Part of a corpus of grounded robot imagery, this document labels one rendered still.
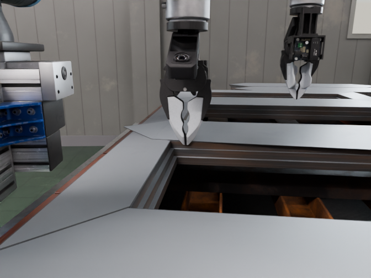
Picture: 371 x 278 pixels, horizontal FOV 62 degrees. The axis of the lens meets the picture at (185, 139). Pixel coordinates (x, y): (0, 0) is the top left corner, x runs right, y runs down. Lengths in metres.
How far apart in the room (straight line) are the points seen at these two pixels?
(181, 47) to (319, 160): 0.31
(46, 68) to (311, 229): 0.67
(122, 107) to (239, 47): 1.44
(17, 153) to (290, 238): 0.72
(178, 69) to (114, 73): 3.08
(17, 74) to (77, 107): 2.85
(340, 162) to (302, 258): 0.35
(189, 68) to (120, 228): 0.25
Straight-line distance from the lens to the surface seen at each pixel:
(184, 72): 0.46
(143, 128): 0.67
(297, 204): 0.77
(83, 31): 3.60
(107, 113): 3.60
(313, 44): 0.78
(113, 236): 0.29
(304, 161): 0.59
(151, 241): 0.28
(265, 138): 0.61
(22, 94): 0.84
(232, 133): 0.64
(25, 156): 0.87
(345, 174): 0.72
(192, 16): 0.53
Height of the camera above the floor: 1.01
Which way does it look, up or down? 15 degrees down
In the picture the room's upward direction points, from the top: straight up
